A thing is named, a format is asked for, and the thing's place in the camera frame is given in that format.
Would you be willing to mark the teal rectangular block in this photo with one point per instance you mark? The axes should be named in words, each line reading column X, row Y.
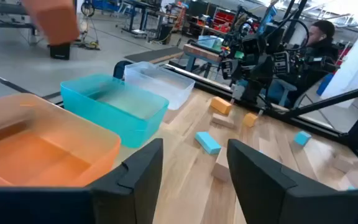
column 208, row 143

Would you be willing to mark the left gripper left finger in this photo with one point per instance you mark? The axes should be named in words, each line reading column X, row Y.
column 129, row 186

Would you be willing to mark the orange rectangular block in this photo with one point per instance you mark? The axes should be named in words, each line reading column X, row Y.
column 54, row 21
column 221, row 105

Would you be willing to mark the red parts shelf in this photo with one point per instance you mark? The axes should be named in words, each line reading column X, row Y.
column 224, row 20

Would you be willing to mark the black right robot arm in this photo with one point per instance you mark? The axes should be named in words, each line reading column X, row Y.
column 281, row 63

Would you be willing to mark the black floor mat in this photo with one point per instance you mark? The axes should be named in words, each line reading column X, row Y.
column 154, row 54

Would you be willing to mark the clear plastic bin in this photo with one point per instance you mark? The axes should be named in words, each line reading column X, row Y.
column 166, row 90

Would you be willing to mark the natural wood rectangular block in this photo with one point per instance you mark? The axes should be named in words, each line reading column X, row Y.
column 223, row 120
column 220, row 166

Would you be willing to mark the orange plastic bin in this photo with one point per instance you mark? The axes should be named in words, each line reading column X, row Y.
column 42, row 155

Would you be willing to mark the black floor box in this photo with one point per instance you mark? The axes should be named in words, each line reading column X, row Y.
column 60, row 51

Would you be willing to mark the wooden-top workbench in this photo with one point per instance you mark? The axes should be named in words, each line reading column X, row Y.
column 200, row 51

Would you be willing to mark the small teal cube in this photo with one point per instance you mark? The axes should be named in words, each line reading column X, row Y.
column 302, row 138

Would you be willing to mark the person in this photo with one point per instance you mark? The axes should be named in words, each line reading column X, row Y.
column 320, row 46

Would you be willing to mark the black table clamp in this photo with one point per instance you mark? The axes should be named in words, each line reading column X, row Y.
column 120, row 69

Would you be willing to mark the teal plastic bin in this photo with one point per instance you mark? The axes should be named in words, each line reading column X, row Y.
column 120, row 124

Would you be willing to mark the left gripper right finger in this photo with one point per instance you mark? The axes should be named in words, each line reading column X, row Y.
column 275, row 196

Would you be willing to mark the grey metal workbench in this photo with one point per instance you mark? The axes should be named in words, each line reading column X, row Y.
column 2, row 7

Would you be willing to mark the blue container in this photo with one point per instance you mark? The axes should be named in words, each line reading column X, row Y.
column 325, row 85

